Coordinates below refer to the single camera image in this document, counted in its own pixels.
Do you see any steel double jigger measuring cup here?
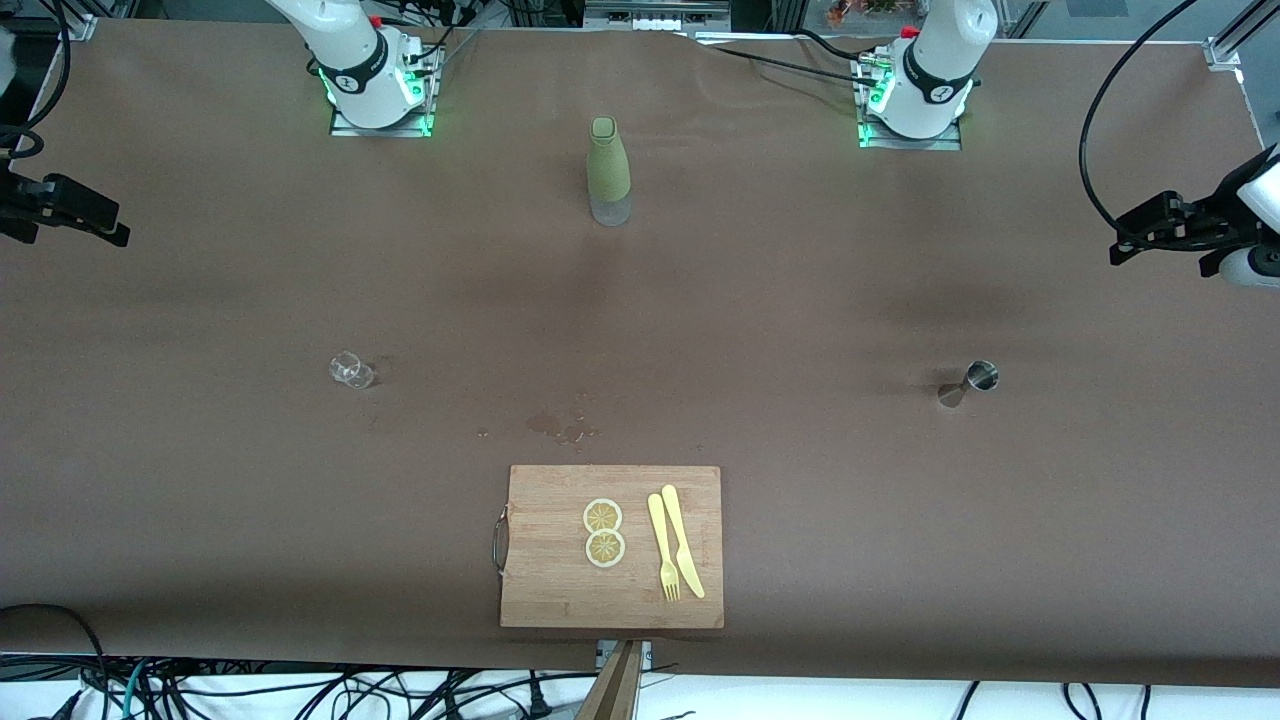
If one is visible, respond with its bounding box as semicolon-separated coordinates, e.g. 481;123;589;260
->
937;361;1000;409

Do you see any brown table cover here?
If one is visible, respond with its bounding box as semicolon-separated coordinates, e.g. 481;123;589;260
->
0;18;1280;689

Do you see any green sleeved glass bottle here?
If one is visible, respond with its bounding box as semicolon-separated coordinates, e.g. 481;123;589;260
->
587;116;633;227

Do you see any grey background device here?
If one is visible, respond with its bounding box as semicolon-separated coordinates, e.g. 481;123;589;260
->
585;0;731;33

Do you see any yellow plastic knife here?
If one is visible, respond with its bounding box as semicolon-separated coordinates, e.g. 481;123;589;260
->
661;484;706;600

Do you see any yellow plastic fork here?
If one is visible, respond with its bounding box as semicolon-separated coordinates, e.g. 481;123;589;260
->
647;493;682;603

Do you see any wooden cutting board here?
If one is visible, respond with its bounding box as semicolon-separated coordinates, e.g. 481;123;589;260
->
493;465;725;630

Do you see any wooden stick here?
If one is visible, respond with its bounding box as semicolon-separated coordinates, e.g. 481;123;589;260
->
577;640;644;720

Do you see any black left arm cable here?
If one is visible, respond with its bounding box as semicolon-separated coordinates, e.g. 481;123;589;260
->
1078;0;1201;246

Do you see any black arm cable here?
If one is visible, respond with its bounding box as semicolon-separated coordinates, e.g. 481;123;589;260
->
0;0;73;158
1078;0;1201;246

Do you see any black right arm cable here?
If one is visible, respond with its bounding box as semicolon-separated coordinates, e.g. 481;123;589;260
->
0;0;73;158

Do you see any aluminium frame profile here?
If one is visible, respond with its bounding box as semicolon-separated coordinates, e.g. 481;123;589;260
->
42;0;97;41
1205;0;1280;71

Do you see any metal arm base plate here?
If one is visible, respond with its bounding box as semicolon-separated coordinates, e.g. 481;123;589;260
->
330;45;436;138
855;55;963;151

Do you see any black cable loop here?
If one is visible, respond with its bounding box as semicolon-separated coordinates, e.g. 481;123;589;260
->
0;604;109;720

